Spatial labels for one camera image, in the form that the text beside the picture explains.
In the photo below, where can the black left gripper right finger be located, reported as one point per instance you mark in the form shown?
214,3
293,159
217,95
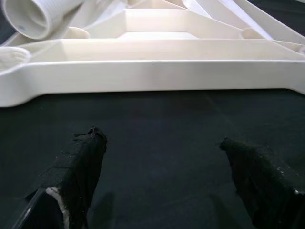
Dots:
262,186

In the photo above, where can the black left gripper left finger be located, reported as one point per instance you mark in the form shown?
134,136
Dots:
71,181

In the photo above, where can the black tablecloth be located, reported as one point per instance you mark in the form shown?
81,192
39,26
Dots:
152,143

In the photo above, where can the white plastic children table top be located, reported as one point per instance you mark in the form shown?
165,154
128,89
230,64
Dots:
152,76

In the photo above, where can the white plastic table leg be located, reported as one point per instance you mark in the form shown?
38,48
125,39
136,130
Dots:
54,14

